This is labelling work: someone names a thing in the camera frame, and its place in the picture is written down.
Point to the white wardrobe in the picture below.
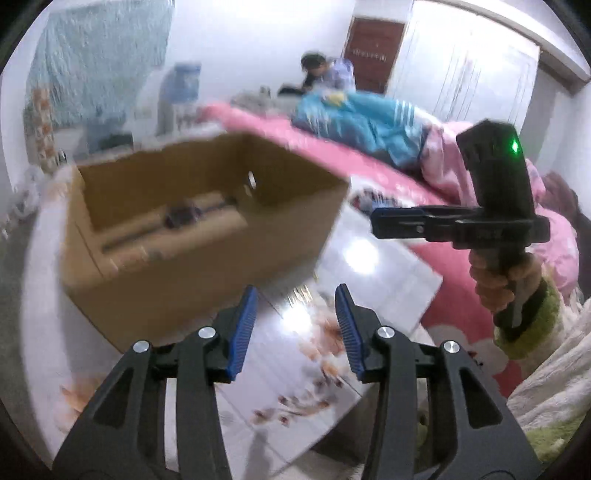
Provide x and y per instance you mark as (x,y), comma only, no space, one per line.
(471,60)

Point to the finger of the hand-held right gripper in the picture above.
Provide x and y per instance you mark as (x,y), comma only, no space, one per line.
(406,224)

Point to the person's right hand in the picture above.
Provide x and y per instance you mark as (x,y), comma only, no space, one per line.
(491,288)

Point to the person's right forearm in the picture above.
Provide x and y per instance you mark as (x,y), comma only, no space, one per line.
(549,318)

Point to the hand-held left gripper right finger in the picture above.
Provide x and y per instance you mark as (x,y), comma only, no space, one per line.
(348,332)

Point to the blue blanket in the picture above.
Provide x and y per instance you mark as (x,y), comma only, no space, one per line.
(364,124)

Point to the dark red door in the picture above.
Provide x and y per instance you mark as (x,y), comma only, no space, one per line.
(374,50)

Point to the pink floral bed sheet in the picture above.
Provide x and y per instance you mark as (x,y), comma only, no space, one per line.
(452,295)

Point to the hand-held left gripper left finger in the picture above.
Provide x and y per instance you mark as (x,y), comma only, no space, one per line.
(242,332)

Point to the light pink blanket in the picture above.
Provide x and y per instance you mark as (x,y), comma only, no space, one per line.
(443,157)

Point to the patchwork wall cloth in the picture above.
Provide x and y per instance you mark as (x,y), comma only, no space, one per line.
(39,129)

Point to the brown cardboard box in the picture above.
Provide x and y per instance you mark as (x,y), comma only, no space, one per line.
(184,277)

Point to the floral print table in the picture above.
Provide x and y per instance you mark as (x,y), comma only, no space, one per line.
(286,415)

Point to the teal patterned wall cloth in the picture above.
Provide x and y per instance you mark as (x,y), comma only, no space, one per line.
(101,55)

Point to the blue water dispenser bottle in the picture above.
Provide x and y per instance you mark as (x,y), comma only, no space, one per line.
(187,83)

